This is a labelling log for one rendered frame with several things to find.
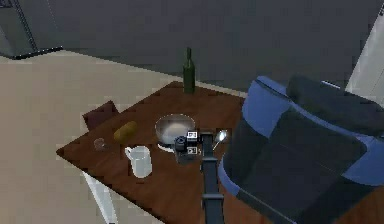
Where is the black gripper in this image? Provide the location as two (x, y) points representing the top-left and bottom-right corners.
(157, 135), (190, 156)

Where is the grey metal bowl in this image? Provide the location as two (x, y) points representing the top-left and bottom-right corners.
(154, 113), (197, 146)

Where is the white mug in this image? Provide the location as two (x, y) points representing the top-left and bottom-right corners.
(124, 145), (153, 179)

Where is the brown wooden table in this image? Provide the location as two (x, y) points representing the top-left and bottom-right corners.
(55, 80), (384, 224)

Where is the yellow-brown potato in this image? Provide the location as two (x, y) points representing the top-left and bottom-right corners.
(113, 120), (139, 144)

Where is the silver spoon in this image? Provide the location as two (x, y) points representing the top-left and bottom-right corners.
(211, 129), (229, 152)

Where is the small clear glass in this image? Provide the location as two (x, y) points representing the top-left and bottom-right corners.
(93, 137), (107, 152)

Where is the dark red chair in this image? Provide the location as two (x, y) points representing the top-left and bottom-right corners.
(82, 100), (120, 131)

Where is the dark green glass bottle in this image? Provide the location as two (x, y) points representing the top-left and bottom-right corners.
(182, 47), (197, 95)

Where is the blue and black armchair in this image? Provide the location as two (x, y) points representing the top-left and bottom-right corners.
(217, 75), (384, 224)

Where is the grey fridge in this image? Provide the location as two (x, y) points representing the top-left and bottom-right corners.
(0, 0), (64, 60)

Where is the white room door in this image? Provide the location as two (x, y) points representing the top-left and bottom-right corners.
(345, 3), (384, 108)

